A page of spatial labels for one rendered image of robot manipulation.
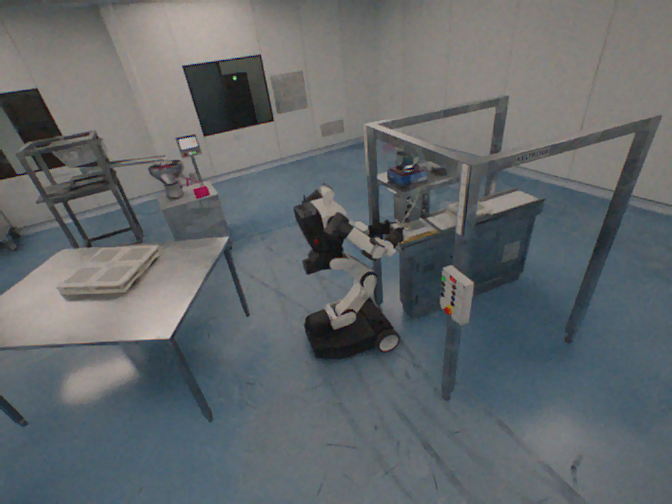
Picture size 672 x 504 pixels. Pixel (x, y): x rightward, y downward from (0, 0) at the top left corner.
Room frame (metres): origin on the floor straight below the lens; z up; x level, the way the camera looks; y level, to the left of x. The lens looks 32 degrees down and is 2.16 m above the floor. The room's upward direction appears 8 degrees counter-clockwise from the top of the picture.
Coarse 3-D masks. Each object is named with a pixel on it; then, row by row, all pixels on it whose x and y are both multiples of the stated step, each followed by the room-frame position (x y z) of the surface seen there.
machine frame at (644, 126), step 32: (384, 128) 2.12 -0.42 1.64; (608, 128) 1.56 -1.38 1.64; (640, 128) 1.62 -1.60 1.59; (480, 160) 1.37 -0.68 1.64; (512, 160) 1.39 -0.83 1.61; (640, 160) 1.65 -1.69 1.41; (608, 224) 1.67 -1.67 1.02; (448, 320) 1.37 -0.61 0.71; (576, 320) 1.65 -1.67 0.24; (448, 352) 1.34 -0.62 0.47; (448, 384) 1.32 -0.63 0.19
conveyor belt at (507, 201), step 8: (520, 192) 2.61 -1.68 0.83; (488, 200) 2.53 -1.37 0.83; (496, 200) 2.52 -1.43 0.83; (504, 200) 2.50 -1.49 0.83; (512, 200) 2.48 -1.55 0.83; (520, 200) 2.46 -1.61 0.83; (528, 200) 2.44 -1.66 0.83; (496, 208) 2.38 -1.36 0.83; (504, 208) 2.36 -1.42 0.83; (440, 224) 2.25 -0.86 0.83; (400, 248) 2.02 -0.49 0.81
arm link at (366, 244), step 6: (354, 228) 1.74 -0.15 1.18; (354, 234) 1.71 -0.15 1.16; (360, 234) 1.71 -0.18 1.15; (348, 240) 1.72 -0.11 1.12; (354, 240) 1.70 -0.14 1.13; (360, 240) 1.69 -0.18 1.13; (366, 240) 1.69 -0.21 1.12; (372, 240) 1.69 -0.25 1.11; (378, 240) 1.71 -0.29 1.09; (360, 246) 1.68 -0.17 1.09; (366, 246) 1.67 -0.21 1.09; (372, 246) 1.67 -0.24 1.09; (384, 246) 1.69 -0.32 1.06; (366, 252) 1.67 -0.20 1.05
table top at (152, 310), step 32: (64, 256) 2.51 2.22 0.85; (160, 256) 2.30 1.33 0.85; (192, 256) 2.23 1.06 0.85; (32, 288) 2.08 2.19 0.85; (160, 288) 1.87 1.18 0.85; (192, 288) 1.82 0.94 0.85; (0, 320) 1.75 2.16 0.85; (32, 320) 1.70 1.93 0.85; (64, 320) 1.66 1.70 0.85; (96, 320) 1.62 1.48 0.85; (128, 320) 1.58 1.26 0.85; (160, 320) 1.54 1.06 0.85
